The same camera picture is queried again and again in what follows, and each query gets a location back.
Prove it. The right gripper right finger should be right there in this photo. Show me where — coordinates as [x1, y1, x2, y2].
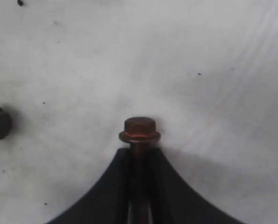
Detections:
[146, 146, 247, 224]

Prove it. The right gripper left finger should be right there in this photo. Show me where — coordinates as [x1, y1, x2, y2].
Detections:
[45, 147, 134, 224]

